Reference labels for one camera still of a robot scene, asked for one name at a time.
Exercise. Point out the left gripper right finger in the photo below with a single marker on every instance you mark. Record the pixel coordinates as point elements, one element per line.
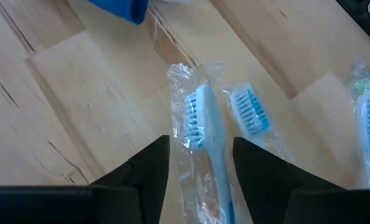
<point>297,205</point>

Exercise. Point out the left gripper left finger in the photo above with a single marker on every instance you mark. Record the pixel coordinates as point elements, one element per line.
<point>79,205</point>

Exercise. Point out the blue cloth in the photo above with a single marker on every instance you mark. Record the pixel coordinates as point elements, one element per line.
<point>122,9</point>

